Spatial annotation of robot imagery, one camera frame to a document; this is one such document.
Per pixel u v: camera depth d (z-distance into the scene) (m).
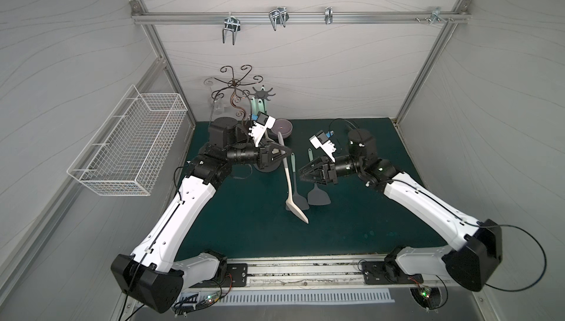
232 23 0.78
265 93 0.75
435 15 0.77
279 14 0.75
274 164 0.58
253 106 0.75
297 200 0.92
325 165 0.57
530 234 0.39
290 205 0.67
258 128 0.57
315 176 0.60
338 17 0.78
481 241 0.41
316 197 0.91
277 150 0.59
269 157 0.58
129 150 0.69
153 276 0.36
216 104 0.99
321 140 0.59
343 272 0.75
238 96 0.87
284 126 1.13
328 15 0.78
